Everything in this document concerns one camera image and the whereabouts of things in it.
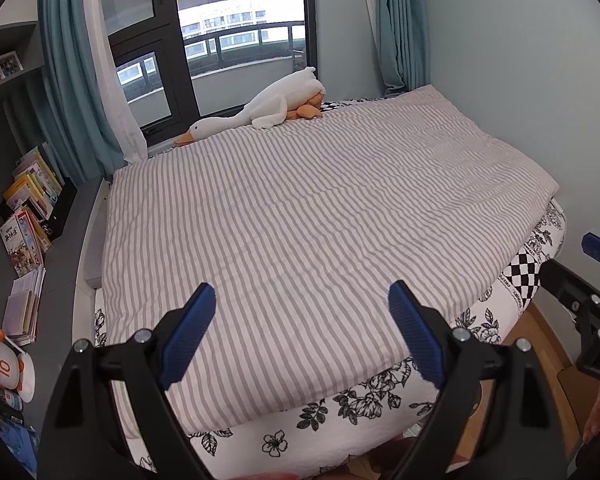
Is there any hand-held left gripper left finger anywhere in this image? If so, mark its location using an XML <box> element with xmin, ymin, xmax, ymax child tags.
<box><xmin>37</xmin><ymin>282</ymin><xmax>217</xmax><ymax>480</ymax></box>

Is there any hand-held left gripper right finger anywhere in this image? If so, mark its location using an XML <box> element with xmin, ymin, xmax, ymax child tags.
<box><xmin>387</xmin><ymin>280</ymin><xmax>568</xmax><ymax>480</ymax></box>

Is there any person's right hand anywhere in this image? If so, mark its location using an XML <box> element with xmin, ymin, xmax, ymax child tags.
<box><xmin>582</xmin><ymin>385</ymin><xmax>600</xmax><ymax>444</ymax></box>

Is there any grey padded bed edge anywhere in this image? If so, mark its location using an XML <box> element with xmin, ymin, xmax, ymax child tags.
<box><xmin>81</xmin><ymin>179</ymin><xmax>112</xmax><ymax>291</ymax></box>

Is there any grey striped blanket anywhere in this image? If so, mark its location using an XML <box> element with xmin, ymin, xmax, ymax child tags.
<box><xmin>101</xmin><ymin>85</ymin><xmax>561</xmax><ymax>434</ymax></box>

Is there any stack of thin booklets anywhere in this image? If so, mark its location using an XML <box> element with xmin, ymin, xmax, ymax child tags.
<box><xmin>2</xmin><ymin>265</ymin><xmax>47</xmax><ymax>347</ymax></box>

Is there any black book holder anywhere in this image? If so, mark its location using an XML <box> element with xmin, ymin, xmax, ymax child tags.
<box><xmin>0</xmin><ymin>176</ymin><xmax>79</xmax><ymax>240</ymax></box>

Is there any blue box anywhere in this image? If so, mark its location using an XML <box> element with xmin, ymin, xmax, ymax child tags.
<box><xmin>0</xmin><ymin>422</ymin><xmax>42</xmax><ymax>476</ymax></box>

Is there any row of picture books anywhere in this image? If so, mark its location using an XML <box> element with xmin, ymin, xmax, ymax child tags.
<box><xmin>0</xmin><ymin>144</ymin><xmax>66</xmax><ymax>279</ymax></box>

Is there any white sheer curtain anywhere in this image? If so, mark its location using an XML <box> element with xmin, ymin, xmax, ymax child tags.
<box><xmin>357</xmin><ymin>0</ymin><xmax>387</xmax><ymax>97</ymax></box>
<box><xmin>82</xmin><ymin>7</ymin><xmax>149</xmax><ymax>164</ymax></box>

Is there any white goose plush toy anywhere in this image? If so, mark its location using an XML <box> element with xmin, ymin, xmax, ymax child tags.
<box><xmin>174</xmin><ymin>66</ymin><xmax>327</xmax><ymax>149</ymax></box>

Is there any teal curtain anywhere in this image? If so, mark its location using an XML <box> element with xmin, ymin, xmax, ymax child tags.
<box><xmin>37</xmin><ymin>0</ymin><xmax>127</xmax><ymax>187</ymax></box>
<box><xmin>370</xmin><ymin>0</ymin><xmax>432</xmax><ymax>99</ymax></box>

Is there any black framed window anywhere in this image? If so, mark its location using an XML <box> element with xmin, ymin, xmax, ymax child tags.
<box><xmin>97</xmin><ymin>0</ymin><xmax>319</xmax><ymax>147</ymax></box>

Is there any balcony railing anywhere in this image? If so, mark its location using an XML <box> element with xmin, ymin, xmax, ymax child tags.
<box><xmin>182</xmin><ymin>20</ymin><xmax>309</xmax><ymax>80</ymax></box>

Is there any white photo frame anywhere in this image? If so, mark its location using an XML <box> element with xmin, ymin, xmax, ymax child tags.
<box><xmin>0</xmin><ymin>50</ymin><xmax>26</xmax><ymax>80</ymax></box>

